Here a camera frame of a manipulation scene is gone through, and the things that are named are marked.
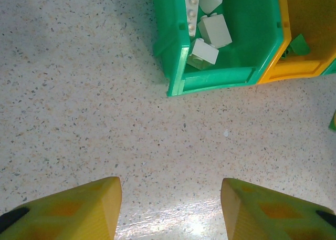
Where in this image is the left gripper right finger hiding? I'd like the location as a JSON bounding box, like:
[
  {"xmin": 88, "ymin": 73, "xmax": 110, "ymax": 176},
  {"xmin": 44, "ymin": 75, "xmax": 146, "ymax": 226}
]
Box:
[{"xmin": 221, "ymin": 178, "xmax": 336, "ymax": 240}]

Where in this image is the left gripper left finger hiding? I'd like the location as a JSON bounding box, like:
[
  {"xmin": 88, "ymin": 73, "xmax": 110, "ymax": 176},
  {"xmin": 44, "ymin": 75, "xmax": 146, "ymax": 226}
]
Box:
[{"xmin": 0, "ymin": 176, "xmax": 123, "ymax": 240}]

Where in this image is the green studded lego plate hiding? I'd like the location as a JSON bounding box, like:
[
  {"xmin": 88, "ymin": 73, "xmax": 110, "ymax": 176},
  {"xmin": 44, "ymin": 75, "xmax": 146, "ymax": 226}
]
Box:
[{"xmin": 328, "ymin": 110, "xmax": 336, "ymax": 132}]

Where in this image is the small green lego brick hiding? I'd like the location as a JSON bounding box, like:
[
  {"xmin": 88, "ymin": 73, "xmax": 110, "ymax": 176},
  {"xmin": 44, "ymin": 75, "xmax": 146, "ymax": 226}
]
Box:
[{"xmin": 281, "ymin": 33, "xmax": 311, "ymax": 60}]

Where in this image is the cream white lego brick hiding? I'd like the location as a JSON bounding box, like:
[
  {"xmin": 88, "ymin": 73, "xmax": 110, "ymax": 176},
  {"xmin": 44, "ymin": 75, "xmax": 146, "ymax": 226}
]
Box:
[{"xmin": 196, "ymin": 14, "xmax": 233, "ymax": 49}]

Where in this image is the large white lego brick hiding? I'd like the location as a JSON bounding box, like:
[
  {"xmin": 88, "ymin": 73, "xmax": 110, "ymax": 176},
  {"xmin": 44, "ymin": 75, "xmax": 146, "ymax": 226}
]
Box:
[{"xmin": 183, "ymin": 0, "xmax": 202, "ymax": 39}]

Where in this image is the green plastic bin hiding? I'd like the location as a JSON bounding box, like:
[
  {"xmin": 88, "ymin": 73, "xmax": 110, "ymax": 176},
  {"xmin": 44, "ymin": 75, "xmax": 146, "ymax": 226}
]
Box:
[
  {"xmin": 320, "ymin": 56, "xmax": 336, "ymax": 76},
  {"xmin": 151, "ymin": 0, "xmax": 287, "ymax": 98}
]

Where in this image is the yellow plastic bin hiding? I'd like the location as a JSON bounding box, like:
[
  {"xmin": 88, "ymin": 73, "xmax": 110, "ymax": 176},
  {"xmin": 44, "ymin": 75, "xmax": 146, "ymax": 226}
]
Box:
[{"xmin": 257, "ymin": 0, "xmax": 336, "ymax": 85}]

